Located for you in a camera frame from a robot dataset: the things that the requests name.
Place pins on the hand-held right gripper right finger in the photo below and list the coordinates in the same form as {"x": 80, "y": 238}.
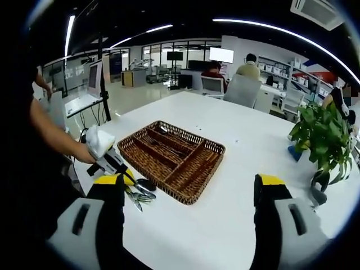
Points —
{"x": 292, "y": 233}

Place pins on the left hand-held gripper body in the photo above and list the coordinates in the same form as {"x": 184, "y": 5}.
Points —
{"x": 101, "y": 140}

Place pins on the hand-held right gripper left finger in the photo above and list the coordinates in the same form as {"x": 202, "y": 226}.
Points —
{"x": 81, "y": 233}

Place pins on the pile of silver utensils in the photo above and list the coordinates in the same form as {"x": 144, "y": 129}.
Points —
{"x": 144, "y": 185}

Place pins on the silver spoon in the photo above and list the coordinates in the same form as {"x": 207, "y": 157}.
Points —
{"x": 163, "y": 130}

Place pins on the brown wicker storage tray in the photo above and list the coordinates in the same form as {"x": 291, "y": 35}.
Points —
{"x": 180, "y": 180}

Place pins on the white storage shelves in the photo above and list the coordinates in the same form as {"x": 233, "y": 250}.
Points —
{"x": 303, "y": 78}

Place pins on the person's left hand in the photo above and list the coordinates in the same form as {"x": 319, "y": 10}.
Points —
{"x": 85, "y": 153}

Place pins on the white laptop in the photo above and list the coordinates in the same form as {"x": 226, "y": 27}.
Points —
{"x": 84, "y": 98}

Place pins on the black and grey object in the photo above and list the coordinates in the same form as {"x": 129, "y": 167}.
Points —
{"x": 319, "y": 194}

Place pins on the white grey office chair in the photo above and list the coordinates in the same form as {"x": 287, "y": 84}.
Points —
{"x": 57, "y": 109}

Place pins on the wooden cabinet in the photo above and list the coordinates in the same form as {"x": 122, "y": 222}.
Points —
{"x": 133, "y": 78}

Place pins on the blue standing banner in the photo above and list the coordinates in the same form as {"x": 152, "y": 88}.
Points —
{"x": 115, "y": 67}

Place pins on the person's dark clothing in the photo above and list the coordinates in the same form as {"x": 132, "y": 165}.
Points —
{"x": 22, "y": 154}

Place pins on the small blue cloth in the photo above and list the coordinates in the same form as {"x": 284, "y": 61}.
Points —
{"x": 295, "y": 153}

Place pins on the green potted plant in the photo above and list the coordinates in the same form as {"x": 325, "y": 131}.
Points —
{"x": 323, "y": 135}

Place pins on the ceiling light strip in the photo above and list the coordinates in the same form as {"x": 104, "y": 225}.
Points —
{"x": 157, "y": 28}
{"x": 69, "y": 33}
{"x": 253, "y": 22}

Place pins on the black television on stand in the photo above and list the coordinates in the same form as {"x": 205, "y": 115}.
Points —
{"x": 174, "y": 55}

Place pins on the white mesh office chair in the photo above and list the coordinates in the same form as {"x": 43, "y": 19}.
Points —
{"x": 294, "y": 101}
{"x": 212, "y": 85}

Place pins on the black monitor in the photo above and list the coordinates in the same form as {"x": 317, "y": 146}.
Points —
{"x": 198, "y": 64}

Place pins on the ceiling air conditioner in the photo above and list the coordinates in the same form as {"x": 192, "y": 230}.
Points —
{"x": 317, "y": 12}

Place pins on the white wall screen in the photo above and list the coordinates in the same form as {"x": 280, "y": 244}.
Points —
{"x": 222, "y": 55}

